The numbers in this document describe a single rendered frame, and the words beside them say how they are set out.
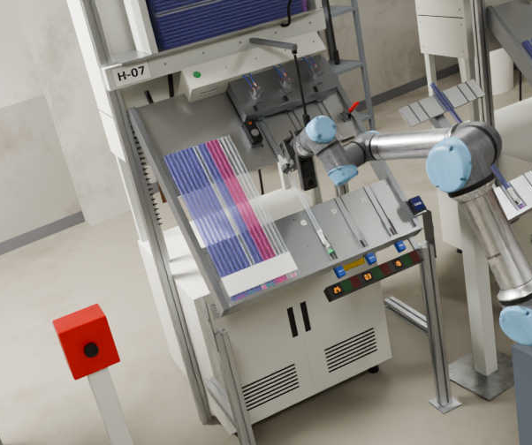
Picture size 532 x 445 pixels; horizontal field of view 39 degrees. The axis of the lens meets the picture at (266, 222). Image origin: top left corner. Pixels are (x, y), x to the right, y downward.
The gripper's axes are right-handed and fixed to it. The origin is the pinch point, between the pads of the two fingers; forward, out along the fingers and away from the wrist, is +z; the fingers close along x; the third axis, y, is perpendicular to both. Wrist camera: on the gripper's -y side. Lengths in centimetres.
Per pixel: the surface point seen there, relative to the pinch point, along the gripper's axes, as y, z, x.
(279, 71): 32.3, 1.4, -11.7
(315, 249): -26.0, -4.1, 3.6
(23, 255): 56, 280, 74
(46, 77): 149, 237, 25
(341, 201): -15.0, -1.9, -11.7
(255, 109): 21.8, -1.5, 2.5
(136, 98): 45, 22, 31
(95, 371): -34, 9, 76
